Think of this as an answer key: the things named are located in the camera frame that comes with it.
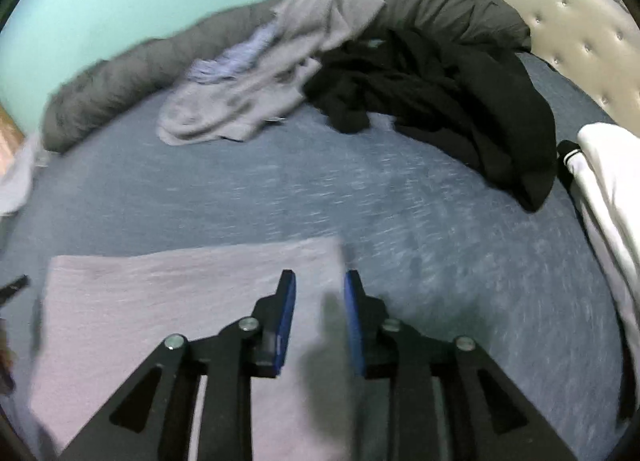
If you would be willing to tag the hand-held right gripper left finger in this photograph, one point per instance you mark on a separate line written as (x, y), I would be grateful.
(286, 321)

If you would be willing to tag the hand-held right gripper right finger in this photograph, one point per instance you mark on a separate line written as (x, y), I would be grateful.
(352, 321)

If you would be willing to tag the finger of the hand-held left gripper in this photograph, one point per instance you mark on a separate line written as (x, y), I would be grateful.
(12, 287)

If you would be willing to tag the light grey knit garment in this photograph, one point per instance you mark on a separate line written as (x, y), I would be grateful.
(175, 291)

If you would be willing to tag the light grey sheet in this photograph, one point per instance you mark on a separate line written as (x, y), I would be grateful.
(15, 176)

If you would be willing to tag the bed with blue sheet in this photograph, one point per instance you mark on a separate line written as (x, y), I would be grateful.
(250, 191)

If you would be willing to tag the black crumpled garment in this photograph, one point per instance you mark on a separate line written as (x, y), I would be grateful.
(450, 106)

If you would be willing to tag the dark grey rolled duvet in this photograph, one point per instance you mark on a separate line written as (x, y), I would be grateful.
(125, 76)

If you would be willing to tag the grey ribbed garment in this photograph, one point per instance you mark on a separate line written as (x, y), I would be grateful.
(280, 66)

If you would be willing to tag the pale folded garment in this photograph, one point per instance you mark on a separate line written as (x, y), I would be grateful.
(597, 226)

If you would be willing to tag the blue striped cloth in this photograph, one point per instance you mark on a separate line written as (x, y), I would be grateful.
(235, 56)

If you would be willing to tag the cream tufted headboard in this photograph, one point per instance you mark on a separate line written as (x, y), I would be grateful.
(575, 16)

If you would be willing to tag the wooden window frame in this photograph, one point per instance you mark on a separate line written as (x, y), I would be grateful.
(10, 123)

